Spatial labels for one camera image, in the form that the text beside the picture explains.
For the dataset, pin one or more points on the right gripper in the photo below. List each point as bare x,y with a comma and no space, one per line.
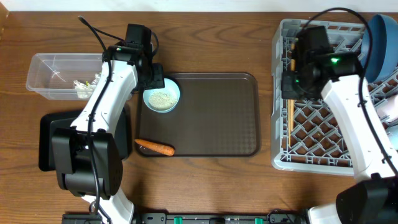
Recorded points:
288,92

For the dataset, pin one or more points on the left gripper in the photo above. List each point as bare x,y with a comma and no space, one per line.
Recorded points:
159,81

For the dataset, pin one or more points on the light blue rice bowl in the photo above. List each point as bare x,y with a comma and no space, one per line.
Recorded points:
162,100

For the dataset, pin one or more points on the dark blue plate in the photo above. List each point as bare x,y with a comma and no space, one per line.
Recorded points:
383,48

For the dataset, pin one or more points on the white paper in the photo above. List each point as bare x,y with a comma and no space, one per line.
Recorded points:
80,91

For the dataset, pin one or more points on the orange carrot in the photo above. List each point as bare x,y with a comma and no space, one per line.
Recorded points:
156,147

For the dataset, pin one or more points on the pink cup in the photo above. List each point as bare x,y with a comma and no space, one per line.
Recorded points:
388,109

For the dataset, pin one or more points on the light blue cup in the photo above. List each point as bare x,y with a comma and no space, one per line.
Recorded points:
392,133

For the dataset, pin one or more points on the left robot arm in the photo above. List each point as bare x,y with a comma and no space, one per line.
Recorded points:
87,160

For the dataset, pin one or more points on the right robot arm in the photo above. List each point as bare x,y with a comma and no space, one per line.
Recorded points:
337,80

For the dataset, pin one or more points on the grey dishwasher rack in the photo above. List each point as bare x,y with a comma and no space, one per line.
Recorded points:
315,143

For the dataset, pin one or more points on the clear plastic waste bin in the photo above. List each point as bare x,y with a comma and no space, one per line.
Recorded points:
52,74

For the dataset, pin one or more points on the brown serving tray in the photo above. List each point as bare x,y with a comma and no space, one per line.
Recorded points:
217,115

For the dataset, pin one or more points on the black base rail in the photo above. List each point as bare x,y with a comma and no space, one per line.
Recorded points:
272,218

